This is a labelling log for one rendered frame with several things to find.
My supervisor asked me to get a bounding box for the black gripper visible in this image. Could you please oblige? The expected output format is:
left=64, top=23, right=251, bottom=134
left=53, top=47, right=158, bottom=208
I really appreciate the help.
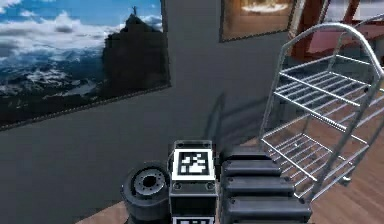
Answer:
left=120, top=161, right=172, bottom=224

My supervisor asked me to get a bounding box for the mountain sky framed picture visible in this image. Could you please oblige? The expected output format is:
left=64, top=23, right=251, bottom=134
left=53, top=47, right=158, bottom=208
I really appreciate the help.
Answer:
left=0, top=0, right=173, bottom=132

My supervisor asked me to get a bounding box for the brown framed picture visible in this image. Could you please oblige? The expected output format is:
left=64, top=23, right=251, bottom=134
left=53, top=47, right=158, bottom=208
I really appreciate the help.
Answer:
left=218, top=0, right=299, bottom=44

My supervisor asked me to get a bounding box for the red wooden table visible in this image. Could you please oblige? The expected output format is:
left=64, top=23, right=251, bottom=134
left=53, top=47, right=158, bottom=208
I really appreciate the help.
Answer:
left=289, top=0, right=384, bottom=63

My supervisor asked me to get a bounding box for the silver wire shelf rack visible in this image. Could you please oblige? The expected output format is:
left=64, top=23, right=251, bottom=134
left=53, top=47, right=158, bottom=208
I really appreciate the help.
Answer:
left=258, top=13, right=384, bottom=203

